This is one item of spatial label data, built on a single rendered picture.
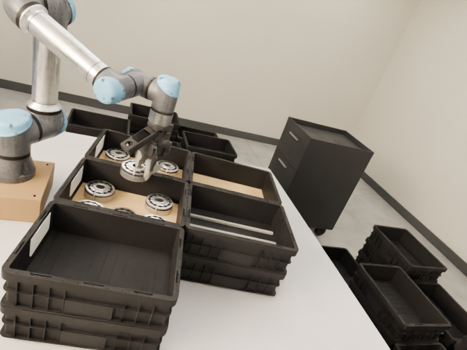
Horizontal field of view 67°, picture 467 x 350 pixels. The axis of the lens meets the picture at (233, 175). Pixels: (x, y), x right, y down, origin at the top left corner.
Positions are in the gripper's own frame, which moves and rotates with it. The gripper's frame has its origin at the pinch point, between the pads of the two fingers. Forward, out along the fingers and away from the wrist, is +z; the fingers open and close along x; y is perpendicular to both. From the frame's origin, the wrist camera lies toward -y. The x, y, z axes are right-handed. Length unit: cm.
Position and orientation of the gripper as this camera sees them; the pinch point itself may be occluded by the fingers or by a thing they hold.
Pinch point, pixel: (140, 173)
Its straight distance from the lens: 127.2
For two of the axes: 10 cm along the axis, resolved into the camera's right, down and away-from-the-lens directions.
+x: -7.1, -5.3, 4.6
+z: -3.3, 8.4, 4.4
